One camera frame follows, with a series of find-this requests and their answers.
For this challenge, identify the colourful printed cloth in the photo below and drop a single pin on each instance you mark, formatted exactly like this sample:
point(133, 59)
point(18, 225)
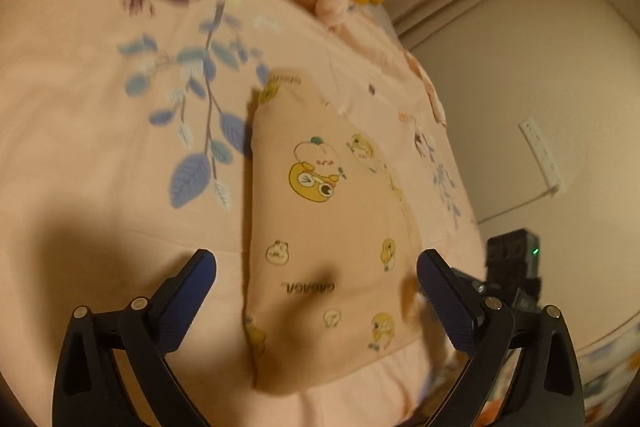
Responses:
point(607, 367)

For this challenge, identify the white power strip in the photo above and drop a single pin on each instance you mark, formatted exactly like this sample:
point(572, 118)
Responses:
point(542, 157)

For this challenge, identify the pink floral bed sheet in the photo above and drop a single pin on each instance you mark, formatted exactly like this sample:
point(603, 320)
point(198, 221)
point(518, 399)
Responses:
point(100, 117)

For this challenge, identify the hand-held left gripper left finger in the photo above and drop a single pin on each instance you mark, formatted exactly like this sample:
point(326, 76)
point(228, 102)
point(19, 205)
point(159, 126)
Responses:
point(187, 302)

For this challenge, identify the peach cartoon print garment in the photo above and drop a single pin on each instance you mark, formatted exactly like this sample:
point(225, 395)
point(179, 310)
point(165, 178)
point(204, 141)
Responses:
point(320, 227)

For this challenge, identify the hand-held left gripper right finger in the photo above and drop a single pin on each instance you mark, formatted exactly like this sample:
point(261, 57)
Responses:
point(447, 302)

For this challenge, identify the pink cloth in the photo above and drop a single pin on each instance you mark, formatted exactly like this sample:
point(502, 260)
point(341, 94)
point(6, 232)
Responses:
point(335, 2)

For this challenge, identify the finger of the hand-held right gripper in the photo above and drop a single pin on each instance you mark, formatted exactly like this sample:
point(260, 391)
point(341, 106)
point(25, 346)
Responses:
point(470, 282)

